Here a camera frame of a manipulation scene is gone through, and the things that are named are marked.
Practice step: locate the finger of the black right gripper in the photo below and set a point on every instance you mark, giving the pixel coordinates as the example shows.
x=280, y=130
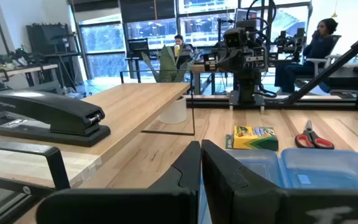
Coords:
x=256, y=63
x=210, y=62

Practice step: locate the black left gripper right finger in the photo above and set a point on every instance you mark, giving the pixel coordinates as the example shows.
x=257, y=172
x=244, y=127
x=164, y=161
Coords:
x=259, y=208

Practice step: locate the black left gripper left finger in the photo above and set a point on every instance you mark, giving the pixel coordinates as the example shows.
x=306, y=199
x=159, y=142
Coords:
x=120, y=208

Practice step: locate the yellow green crayon box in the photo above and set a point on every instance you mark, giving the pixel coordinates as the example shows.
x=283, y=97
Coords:
x=255, y=140

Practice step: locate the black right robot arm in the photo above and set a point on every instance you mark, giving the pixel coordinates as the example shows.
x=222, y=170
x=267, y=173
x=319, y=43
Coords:
x=247, y=85

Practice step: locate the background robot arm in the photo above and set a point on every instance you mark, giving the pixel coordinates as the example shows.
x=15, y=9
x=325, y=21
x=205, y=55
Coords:
x=8, y=56

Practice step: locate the yellow drink bottle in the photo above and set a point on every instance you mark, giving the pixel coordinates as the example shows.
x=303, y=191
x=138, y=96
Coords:
x=176, y=50

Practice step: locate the person at desk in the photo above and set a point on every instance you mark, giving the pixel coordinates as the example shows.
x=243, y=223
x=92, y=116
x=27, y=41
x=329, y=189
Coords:
x=179, y=42

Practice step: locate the background robot rig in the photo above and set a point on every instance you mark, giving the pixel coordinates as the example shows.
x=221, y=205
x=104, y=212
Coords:
x=291, y=45

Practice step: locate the green snake plant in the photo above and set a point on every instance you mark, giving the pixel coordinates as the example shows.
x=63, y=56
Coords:
x=167, y=67

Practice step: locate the background computer monitor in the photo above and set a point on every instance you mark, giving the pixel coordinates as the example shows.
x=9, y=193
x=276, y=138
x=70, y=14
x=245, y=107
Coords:
x=245, y=17

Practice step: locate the person on office chair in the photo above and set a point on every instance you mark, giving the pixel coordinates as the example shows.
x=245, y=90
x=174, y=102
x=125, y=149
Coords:
x=315, y=53

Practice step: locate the white plant pot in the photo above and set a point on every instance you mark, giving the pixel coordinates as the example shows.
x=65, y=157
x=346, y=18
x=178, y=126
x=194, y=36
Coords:
x=174, y=112

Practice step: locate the office chair white armrests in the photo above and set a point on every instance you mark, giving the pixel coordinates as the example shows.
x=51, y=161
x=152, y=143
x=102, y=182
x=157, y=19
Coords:
x=320, y=63

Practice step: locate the blue plastic bin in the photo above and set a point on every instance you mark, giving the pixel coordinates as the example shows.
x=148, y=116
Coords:
x=322, y=169

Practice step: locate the black open laptop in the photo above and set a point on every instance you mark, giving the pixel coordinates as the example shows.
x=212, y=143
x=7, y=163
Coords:
x=138, y=48

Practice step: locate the black stapler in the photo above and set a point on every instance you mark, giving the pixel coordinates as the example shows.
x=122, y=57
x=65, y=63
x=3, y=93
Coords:
x=51, y=115

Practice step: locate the black equipment rack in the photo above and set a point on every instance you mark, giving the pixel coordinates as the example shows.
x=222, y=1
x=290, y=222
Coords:
x=53, y=46

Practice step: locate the wooden side table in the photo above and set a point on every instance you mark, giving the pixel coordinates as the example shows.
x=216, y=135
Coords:
x=20, y=71

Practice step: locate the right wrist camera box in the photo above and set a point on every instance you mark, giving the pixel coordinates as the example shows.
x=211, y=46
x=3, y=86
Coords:
x=234, y=38

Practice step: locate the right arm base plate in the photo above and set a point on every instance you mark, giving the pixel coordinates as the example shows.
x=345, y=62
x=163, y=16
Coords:
x=247, y=100

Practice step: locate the wooden shelf riser black frame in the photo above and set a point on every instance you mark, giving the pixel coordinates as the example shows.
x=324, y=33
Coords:
x=126, y=105

